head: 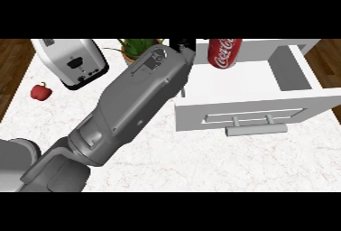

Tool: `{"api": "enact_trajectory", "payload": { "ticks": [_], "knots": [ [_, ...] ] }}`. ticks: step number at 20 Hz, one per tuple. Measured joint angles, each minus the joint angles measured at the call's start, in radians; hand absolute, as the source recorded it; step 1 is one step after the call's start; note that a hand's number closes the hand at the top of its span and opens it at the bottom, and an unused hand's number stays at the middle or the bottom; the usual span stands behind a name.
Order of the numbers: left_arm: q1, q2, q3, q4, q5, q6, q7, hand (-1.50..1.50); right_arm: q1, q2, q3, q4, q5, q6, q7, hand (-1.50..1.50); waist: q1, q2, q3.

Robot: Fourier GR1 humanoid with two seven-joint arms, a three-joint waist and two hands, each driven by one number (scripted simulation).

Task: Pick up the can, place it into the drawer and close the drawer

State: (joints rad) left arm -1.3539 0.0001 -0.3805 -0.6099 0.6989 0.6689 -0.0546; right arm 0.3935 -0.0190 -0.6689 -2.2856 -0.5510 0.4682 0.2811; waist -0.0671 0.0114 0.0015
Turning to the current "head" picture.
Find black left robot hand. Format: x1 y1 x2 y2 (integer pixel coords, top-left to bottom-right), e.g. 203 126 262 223
169 38 197 66

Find red soda can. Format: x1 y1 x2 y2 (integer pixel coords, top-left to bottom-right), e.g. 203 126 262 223
206 38 243 69

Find white open drawer box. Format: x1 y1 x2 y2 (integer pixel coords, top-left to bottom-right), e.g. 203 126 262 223
180 38 324 104

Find green potted plant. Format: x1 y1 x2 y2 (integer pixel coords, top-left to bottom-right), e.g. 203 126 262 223
103 38 166 65

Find silver and black toaster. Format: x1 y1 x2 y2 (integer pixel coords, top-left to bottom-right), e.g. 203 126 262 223
29 38 110 91

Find red bell pepper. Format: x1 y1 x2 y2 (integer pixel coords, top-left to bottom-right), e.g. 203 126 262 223
29 81 53 102

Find white drawer front with handle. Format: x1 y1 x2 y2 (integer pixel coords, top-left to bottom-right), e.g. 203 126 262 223
174 88 341 137

